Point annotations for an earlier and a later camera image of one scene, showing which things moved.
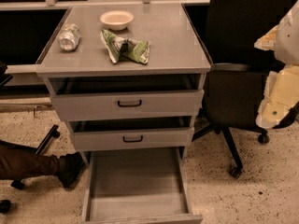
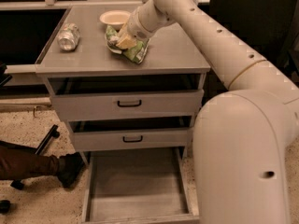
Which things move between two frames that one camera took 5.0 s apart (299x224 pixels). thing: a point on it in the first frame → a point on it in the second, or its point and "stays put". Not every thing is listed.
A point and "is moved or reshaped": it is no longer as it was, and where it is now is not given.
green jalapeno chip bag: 121,49 is moved or reshaped
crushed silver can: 69,36 stays put
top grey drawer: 178,104 stays put
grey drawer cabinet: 127,77 stays put
